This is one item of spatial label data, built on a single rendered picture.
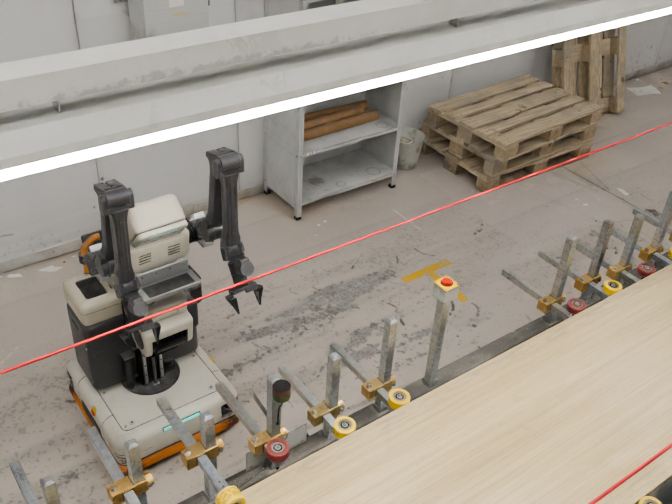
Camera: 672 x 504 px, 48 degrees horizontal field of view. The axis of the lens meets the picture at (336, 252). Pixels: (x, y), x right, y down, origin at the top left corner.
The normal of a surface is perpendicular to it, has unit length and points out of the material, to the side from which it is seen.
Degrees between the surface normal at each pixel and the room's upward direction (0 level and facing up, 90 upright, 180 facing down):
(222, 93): 61
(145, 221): 42
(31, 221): 90
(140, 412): 0
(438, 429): 0
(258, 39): 90
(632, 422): 0
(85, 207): 90
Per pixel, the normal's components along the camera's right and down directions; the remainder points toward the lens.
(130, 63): 0.58, 0.50
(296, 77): 0.54, 0.04
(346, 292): 0.05, -0.81
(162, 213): 0.44, -0.27
